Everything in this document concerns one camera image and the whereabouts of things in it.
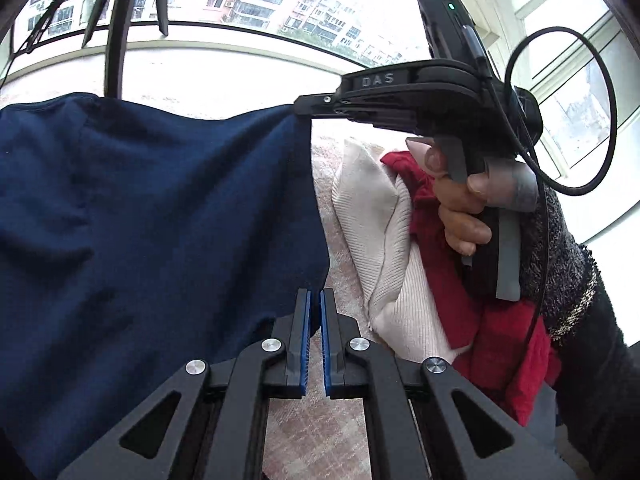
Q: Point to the navy blue sweatshirt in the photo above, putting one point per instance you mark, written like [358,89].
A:
[134,241]

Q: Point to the dark red garment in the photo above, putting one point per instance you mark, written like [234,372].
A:
[490,333]

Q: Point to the person's right hand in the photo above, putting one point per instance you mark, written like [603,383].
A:
[465,199]

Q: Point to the grey knit sleeve forearm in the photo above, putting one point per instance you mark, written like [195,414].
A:
[598,386]

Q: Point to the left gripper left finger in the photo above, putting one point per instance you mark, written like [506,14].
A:
[208,421]

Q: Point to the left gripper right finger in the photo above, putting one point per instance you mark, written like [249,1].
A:
[424,420]

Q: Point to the cream knit sweater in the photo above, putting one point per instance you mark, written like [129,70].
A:
[373,206]

